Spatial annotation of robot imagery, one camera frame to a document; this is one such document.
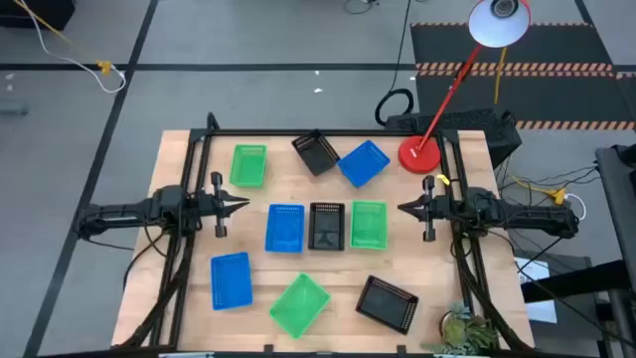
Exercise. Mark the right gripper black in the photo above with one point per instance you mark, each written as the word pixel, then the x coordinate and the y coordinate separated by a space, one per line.
pixel 430 208

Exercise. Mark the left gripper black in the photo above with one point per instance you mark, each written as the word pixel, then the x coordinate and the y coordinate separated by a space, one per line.
pixel 218 206

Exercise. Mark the green plastic basket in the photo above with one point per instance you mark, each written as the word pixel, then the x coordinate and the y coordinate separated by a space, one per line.
pixel 248 166
pixel 299 305
pixel 368 225

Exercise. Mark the blue plastic basket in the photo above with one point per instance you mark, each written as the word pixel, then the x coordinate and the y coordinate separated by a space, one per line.
pixel 364 163
pixel 231 281
pixel 284 228

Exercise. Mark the black plastic basket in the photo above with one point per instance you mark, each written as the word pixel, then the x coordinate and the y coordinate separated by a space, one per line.
pixel 386 304
pixel 315 154
pixel 326 226

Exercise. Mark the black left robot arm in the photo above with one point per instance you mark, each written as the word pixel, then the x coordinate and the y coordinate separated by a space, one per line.
pixel 124 216

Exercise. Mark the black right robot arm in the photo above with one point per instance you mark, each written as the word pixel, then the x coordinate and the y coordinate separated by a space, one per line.
pixel 526 219

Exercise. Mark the red desk lamp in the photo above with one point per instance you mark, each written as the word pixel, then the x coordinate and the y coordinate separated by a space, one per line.
pixel 420 155

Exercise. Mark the potted succulent plant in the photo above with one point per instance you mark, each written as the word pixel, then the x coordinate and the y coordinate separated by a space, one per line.
pixel 467 333

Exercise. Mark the white paper sheet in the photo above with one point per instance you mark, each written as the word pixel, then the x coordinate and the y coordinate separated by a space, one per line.
pixel 539 298

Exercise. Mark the black hazard striped floor mat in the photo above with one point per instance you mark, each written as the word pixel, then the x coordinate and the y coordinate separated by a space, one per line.
pixel 546 94

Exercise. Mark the black side cart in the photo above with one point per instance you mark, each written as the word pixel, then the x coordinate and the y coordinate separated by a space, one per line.
pixel 618 199

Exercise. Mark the black equipment case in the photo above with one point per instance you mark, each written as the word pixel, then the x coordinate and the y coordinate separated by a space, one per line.
pixel 30 12

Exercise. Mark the black aluminium frame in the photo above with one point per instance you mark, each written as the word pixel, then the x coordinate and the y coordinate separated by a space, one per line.
pixel 323 132

